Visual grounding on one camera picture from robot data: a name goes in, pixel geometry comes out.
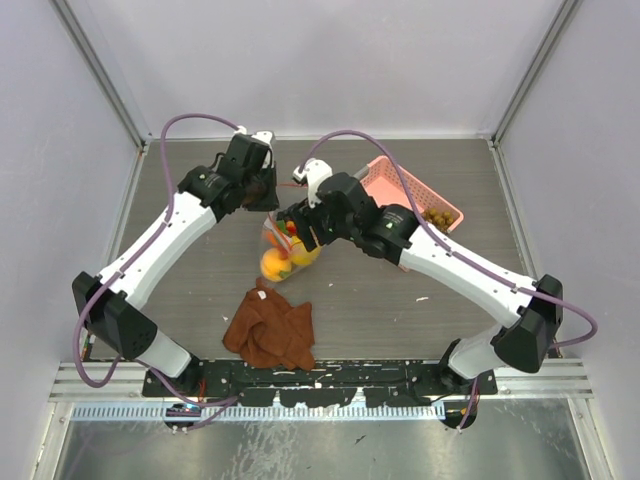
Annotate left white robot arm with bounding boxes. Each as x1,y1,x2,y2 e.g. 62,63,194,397
72,131,279,396

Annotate brown cloth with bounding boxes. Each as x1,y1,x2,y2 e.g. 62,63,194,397
222,278,315,371

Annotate brown longan bunch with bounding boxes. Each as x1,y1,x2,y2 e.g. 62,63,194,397
422,208,455,232

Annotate orange peach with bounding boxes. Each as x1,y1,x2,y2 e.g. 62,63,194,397
260,248,293,283

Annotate grey slotted cable duct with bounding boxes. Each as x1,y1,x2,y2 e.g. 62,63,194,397
70,401,445,422

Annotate aluminium frame rail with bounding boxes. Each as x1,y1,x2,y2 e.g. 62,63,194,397
49,358,594,401

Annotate clear zip top bag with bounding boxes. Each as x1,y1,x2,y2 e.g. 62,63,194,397
259,181,308,281

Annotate yellow apple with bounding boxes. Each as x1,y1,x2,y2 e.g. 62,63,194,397
289,236,322,267

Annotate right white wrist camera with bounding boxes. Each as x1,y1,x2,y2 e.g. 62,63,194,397
234,125,276,168

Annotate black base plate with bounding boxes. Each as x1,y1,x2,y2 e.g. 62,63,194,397
173,360,471,408

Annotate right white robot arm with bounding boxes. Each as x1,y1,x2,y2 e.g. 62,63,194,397
278,164,563,394

